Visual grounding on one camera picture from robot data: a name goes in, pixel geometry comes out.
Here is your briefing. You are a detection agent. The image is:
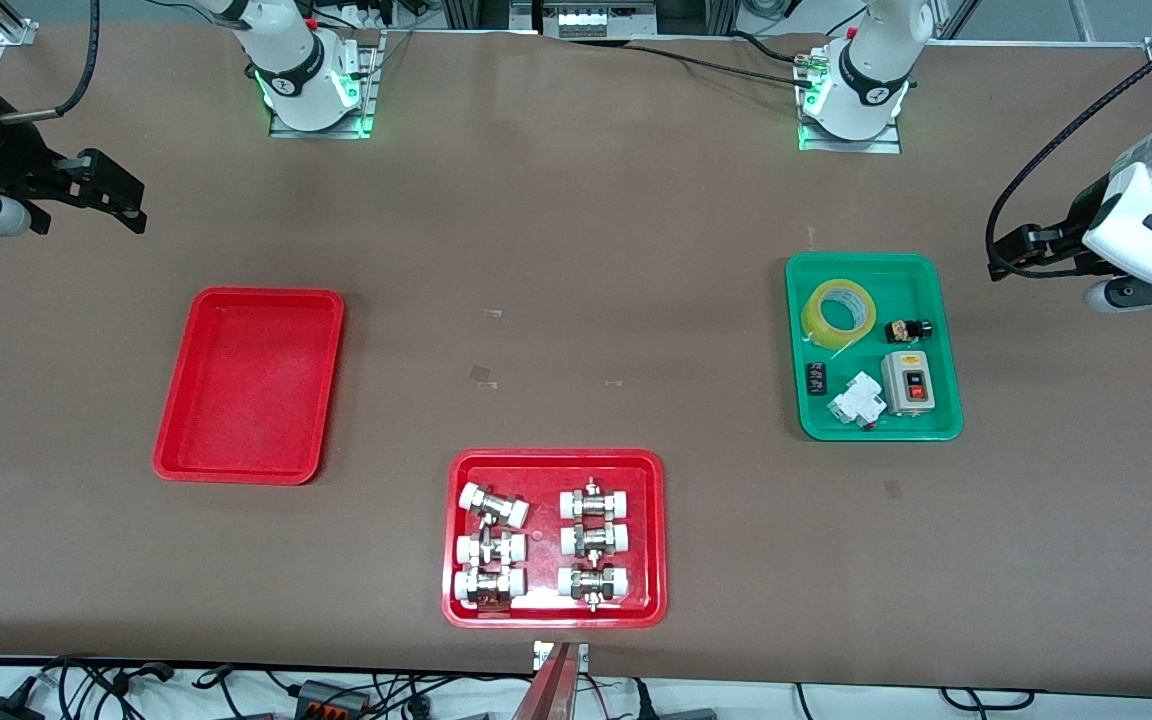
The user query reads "yellow tape roll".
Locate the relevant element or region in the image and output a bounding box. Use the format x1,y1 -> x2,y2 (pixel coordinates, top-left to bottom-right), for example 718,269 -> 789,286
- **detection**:
800,278 -> 879,361

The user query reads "green plastic tray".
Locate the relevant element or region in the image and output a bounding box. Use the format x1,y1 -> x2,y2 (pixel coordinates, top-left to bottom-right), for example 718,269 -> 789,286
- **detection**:
785,252 -> 965,442

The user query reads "red plastic tray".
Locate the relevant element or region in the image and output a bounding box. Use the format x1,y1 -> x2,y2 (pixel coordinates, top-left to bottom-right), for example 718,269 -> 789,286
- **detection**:
441,448 -> 668,630
152,287 -> 346,486

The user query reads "white circuit breaker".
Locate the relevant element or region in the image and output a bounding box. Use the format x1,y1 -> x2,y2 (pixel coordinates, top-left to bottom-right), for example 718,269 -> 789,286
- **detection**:
827,371 -> 887,431

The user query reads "metal valve with white caps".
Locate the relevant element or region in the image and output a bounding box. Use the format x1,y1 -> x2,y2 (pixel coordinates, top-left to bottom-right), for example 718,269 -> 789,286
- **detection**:
559,478 -> 632,521
453,566 -> 527,611
455,530 -> 527,568
458,482 -> 531,529
559,520 -> 631,559
557,564 -> 631,612

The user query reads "white power strip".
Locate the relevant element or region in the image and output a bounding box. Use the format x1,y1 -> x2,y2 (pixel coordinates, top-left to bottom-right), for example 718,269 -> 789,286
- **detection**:
541,0 -> 657,39

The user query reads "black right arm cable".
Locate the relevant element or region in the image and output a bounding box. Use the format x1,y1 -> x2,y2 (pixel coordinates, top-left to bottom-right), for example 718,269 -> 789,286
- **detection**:
0,0 -> 102,123

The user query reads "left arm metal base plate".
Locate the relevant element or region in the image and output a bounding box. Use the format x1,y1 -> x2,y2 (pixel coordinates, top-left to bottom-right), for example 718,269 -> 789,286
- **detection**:
797,45 -> 903,155

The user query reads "grey push button switch box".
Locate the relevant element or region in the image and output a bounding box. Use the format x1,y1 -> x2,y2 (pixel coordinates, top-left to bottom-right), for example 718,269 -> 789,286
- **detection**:
880,350 -> 937,417

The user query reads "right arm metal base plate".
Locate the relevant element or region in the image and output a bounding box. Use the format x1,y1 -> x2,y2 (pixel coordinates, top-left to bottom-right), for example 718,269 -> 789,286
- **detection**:
269,28 -> 384,140

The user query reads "short black table cable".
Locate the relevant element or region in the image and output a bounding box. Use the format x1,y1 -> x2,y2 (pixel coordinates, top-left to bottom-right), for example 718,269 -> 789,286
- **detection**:
731,30 -> 813,67

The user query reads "long black table cable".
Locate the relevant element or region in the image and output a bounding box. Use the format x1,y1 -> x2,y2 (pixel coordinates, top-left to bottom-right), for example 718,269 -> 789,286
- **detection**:
626,40 -> 817,87

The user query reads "small metal bracket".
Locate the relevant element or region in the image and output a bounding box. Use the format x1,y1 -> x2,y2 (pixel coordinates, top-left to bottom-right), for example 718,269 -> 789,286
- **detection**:
533,640 -> 590,671

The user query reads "reddish metal post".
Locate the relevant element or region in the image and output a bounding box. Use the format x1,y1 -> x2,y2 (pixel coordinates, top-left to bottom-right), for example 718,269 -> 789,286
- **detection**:
511,645 -> 579,720

